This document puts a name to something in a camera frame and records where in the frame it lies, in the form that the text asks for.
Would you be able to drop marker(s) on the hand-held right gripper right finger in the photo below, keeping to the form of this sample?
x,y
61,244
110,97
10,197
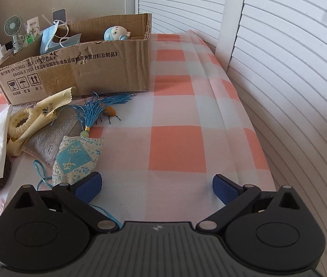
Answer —
x,y
223,188

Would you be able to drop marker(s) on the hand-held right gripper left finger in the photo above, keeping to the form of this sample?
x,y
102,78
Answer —
x,y
90,186

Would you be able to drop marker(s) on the blue tasselled sachet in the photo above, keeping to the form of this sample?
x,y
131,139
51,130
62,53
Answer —
x,y
74,158

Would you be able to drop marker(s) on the orange hair clip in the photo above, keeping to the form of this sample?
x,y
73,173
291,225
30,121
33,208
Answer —
x,y
111,112

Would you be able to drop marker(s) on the cream scrunchie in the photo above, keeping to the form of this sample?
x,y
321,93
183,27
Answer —
x,y
13,121

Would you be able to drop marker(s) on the brown cardboard box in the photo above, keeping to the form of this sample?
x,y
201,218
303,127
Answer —
x,y
94,72

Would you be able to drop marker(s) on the grey fabric mask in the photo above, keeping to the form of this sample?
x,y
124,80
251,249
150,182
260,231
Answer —
x,y
68,127
43,150

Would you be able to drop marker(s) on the yellow cloth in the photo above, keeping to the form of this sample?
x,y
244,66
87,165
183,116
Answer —
x,y
52,101

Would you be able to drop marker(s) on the white louvered wardrobe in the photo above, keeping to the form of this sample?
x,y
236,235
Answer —
x,y
296,78

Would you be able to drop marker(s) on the blue plush toy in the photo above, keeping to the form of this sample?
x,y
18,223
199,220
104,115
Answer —
x,y
116,33

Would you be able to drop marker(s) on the green bottle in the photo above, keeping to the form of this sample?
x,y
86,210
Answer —
x,y
29,39

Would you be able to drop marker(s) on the white tube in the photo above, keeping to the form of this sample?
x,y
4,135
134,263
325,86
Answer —
x,y
32,26

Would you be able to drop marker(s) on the grey phone stand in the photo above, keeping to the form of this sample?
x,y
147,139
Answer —
x,y
59,15

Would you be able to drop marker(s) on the green mini desk fan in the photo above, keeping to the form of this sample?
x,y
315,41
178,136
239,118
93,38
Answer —
x,y
14,26

